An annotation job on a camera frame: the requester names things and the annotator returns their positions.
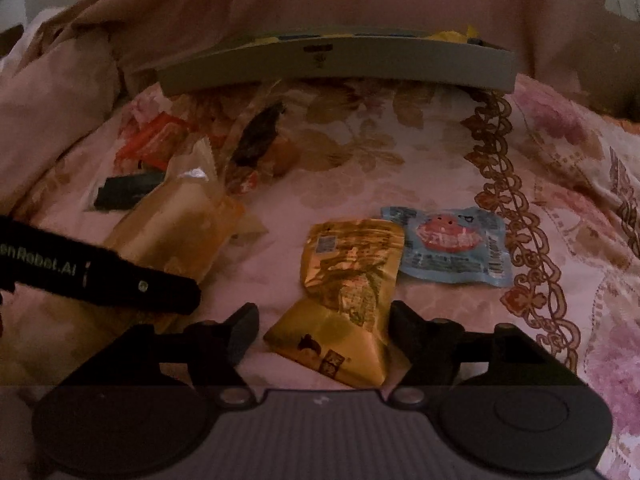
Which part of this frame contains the golden snack packet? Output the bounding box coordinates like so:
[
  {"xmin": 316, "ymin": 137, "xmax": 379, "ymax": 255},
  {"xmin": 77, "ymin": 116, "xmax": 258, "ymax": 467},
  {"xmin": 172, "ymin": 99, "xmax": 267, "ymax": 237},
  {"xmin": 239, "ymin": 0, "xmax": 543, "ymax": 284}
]
[{"xmin": 264, "ymin": 219, "xmax": 405, "ymax": 389}]

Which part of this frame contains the orange red snack packet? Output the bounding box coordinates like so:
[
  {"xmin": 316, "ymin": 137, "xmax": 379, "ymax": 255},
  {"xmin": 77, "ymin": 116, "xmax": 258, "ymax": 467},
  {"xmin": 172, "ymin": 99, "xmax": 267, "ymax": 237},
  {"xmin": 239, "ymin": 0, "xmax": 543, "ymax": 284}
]
[{"xmin": 114, "ymin": 112, "xmax": 190, "ymax": 174}]

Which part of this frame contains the dark green snack bar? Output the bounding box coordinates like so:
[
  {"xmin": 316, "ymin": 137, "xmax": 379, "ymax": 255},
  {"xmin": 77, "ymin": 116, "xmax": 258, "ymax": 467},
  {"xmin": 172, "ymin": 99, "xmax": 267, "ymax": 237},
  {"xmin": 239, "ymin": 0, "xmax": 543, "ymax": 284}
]
[{"xmin": 93, "ymin": 171, "xmax": 165, "ymax": 210}]

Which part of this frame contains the large golden bread packet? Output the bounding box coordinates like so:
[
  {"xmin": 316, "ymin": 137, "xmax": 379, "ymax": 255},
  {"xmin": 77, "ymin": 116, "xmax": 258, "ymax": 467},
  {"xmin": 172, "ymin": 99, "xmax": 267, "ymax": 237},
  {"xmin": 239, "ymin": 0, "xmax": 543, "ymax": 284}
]
[{"xmin": 105, "ymin": 136, "xmax": 267, "ymax": 283}]

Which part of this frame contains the blue snack packet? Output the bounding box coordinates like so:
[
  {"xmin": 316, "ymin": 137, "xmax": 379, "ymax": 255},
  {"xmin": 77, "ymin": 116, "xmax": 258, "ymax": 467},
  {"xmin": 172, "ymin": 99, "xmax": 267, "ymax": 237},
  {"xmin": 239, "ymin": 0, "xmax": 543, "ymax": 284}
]
[{"xmin": 381, "ymin": 206, "xmax": 513, "ymax": 288}]

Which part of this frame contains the clear packet with dark snack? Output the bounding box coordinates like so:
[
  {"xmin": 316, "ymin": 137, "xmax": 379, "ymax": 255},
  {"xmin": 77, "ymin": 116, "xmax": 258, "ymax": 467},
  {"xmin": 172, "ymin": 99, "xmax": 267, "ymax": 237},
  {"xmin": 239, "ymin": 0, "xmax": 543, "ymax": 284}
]
[{"xmin": 217, "ymin": 80, "xmax": 302, "ymax": 195}]

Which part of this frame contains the floral bed sheet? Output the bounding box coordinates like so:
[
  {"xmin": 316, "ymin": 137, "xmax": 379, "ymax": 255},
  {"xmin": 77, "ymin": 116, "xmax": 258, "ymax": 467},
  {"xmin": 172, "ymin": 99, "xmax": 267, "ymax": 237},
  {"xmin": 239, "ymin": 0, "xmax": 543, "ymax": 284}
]
[{"xmin": 0, "ymin": 71, "xmax": 640, "ymax": 480}]

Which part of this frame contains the pink curtain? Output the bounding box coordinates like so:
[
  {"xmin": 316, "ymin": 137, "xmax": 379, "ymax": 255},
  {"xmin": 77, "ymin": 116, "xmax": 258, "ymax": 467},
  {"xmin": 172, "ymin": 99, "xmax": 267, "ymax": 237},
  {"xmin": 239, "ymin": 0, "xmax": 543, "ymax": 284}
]
[{"xmin": 1, "ymin": 0, "xmax": 639, "ymax": 211}]

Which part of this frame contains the grey tray with colourful lining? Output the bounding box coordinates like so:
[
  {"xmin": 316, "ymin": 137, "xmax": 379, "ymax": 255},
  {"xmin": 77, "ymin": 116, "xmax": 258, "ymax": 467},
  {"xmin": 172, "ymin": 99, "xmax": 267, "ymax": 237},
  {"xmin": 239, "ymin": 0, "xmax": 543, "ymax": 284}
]
[{"xmin": 156, "ymin": 29, "xmax": 516, "ymax": 96}]

